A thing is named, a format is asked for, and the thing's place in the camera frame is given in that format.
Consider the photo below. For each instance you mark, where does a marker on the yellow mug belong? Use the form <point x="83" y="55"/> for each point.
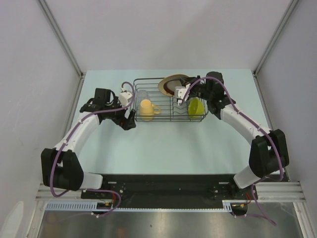
<point x="148" y="110"/>

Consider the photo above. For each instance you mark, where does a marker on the red rimmed beige plate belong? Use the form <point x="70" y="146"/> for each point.
<point x="170" y="85"/>

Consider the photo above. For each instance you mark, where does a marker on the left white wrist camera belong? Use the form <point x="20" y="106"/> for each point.
<point x="125" y="98"/>

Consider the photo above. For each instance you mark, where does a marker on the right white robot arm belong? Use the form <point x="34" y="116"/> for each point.
<point x="268" y="153"/>

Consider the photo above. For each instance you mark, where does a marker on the black wire dish rack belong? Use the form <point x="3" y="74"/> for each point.
<point x="170" y="110"/>

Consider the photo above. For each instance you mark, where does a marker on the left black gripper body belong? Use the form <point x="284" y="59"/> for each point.
<point x="118" y="117"/>

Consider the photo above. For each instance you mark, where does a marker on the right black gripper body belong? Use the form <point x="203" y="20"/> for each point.
<point x="197" y="89"/>

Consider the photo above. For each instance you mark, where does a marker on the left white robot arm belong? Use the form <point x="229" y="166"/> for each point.
<point x="60" y="165"/>

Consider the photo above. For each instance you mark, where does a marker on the bird pattern plate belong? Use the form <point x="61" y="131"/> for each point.
<point x="176" y="76"/>

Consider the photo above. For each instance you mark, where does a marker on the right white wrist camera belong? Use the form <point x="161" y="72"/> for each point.
<point x="181" y="94"/>

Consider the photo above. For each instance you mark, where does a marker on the yellow-green bowl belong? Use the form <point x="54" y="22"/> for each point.
<point x="196" y="109"/>

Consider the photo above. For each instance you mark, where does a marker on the clear plastic cup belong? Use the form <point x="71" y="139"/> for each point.
<point x="142" y="95"/>

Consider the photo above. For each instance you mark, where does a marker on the white slotted cable duct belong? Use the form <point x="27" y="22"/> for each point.
<point x="101" y="207"/>

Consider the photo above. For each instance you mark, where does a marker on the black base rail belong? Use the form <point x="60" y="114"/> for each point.
<point x="180" y="191"/>

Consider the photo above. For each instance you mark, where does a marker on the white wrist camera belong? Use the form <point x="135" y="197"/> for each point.
<point x="125" y="98"/>
<point x="181" y="94"/>

